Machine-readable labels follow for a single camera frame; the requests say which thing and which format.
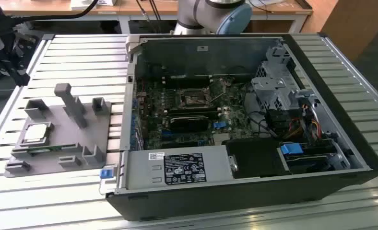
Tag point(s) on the silver power supply with label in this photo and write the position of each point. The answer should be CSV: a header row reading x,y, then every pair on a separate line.
x,y
144,167

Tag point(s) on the silver square CPU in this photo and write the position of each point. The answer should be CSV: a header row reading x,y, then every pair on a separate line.
x,y
36,132

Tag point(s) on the black installed RAM stick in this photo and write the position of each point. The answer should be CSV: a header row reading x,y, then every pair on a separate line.
x,y
192,111

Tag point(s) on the wooden cabinet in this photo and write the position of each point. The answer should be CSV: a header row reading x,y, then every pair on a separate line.
x,y
355,26

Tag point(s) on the black graphics card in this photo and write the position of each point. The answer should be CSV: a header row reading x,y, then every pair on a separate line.
x,y
188,123

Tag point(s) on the wooden desk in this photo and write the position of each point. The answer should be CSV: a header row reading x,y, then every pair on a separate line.
x,y
137,9

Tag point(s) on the CPU socket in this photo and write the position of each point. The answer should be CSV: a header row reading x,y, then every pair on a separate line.
x,y
195,98

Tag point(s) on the white box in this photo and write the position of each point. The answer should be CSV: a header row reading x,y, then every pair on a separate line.
x,y
81,4

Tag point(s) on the blue case latch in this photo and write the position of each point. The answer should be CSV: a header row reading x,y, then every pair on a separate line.
x,y
105,174

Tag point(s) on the blue disk carrier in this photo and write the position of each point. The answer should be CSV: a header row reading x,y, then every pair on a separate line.
x,y
291,149

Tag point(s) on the silver chipset heatsink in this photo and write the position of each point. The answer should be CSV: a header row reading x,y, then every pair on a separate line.
x,y
220,139

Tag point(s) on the black plastic shroud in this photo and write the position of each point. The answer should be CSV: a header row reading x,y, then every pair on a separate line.
x,y
256,158

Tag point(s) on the green RAM stick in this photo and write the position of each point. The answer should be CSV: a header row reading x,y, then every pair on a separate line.
x,y
44,149

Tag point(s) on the green motherboard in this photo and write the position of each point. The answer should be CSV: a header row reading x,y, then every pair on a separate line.
x,y
156,105

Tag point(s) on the white sticker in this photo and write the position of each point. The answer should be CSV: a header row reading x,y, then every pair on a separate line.
x,y
201,48

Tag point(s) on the beige case bracket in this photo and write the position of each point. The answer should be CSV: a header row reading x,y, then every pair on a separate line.
x,y
131,44

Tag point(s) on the grey plastic parts rack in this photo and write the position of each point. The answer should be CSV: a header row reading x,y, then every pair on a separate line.
x,y
60,134

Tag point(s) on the black open PC case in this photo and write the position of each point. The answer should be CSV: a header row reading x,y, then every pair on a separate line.
x,y
240,201

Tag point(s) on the silver metal drive cage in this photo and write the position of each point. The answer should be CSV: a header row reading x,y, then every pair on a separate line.
x,y
273,91

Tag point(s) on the blue motherboard connector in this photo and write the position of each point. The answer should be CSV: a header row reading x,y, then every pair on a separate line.
x,y
219,125

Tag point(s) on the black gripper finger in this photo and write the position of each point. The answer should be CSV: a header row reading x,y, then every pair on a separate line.
x,y
20,77

